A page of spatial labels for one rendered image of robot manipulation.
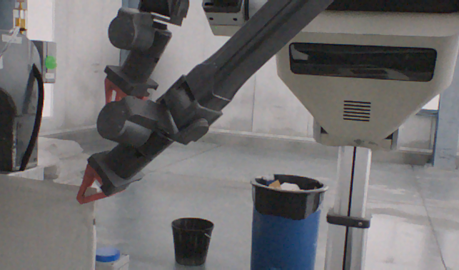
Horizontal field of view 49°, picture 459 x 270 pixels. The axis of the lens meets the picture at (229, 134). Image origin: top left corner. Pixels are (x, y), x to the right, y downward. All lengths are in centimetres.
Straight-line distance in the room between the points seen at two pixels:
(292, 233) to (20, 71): 219
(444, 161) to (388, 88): 729
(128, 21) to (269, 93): 811
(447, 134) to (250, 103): 328
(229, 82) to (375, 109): 52
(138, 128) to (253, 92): 829
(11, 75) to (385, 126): 81
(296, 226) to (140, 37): 223
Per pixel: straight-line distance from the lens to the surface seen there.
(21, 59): 107
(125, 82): 93
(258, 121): 901
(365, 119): 121
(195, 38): 937
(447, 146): 838
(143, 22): 90
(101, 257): 122
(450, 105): 833
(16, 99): 106
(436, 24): 109
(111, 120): 74
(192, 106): 74
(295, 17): 69
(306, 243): 306
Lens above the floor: 129
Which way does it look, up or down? 7 degrees down
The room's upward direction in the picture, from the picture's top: 4 degrees clockwise
